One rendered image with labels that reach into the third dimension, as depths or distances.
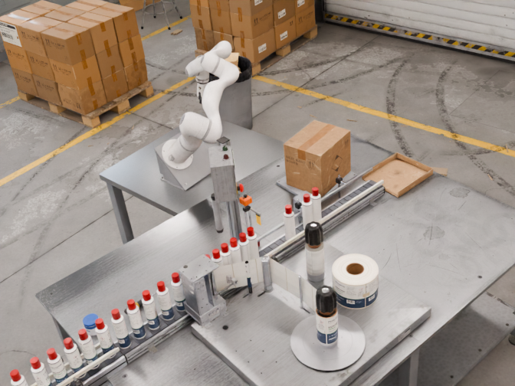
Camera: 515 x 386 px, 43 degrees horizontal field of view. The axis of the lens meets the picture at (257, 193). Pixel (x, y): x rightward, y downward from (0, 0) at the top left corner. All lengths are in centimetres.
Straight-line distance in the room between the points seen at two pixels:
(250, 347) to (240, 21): 449
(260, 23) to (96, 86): 176
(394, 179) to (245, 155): 92
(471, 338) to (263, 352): 137
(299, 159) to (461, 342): 130
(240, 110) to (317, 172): 234
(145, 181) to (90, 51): 253
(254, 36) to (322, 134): 327
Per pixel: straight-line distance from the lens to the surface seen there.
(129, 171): 408
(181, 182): 381
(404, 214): 352
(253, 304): 297
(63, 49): 619
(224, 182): 283
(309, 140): 358
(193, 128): 350
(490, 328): 382
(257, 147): 411
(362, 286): 283
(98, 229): 509
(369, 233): 339
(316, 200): 327
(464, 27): 718
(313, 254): 294
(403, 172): 382
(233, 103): 570
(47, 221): 534
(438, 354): 367
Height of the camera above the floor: 299
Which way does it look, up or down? 36 degrees down
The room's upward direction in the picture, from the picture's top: 6 degrees counter-clockwise
